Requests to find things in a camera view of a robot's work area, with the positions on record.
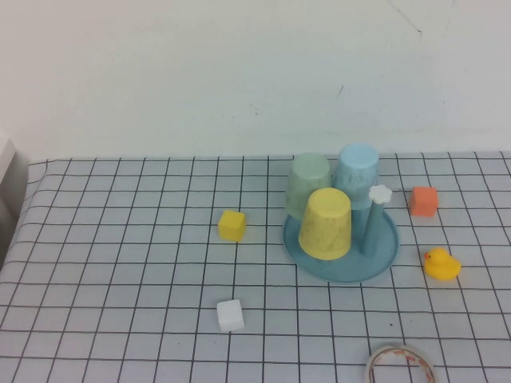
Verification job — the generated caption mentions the yellow plastic cup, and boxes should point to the yellow plastic cup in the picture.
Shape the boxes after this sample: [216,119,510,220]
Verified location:
[298,187,353,261]

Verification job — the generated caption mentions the pale green plastic cup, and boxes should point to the pale green plastic cup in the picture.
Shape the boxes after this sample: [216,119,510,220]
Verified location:
[283,152,332,220]

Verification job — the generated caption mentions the light blue plastic cup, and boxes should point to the light blue plastic cup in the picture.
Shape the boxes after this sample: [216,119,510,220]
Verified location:
[333,143,380,211]

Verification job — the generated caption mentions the blue cup stand, flower pegs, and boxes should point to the blue cup stand, flower pegs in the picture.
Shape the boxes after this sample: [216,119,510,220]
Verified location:
[282,185,400,284]

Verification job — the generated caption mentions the yellow cube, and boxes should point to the yellow cube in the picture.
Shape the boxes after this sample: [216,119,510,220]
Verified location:
[217,210,247,243]

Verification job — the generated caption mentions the white cube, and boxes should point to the white cube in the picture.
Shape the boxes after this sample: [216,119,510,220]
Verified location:
[216,298,244,333]

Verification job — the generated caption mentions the grid-patterned white tablecloth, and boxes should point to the grid-patterned white tablecloth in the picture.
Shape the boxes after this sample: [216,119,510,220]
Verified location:
[0,150,511,383]

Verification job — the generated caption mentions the orange cube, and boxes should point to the orange cube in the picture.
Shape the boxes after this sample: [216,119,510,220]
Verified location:
[408,186,439,218]

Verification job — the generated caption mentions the yellow rubber duck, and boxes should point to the yellow rubber duck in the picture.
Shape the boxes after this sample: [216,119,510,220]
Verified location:
[423,247,462,282]

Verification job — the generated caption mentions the roll of clear tape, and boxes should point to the roll of clear tape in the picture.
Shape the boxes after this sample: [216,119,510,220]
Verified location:
[365,345,438,383]

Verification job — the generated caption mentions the white furniture panel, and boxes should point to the white furniture panel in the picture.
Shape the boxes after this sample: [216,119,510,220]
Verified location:
[0,135,30,268]

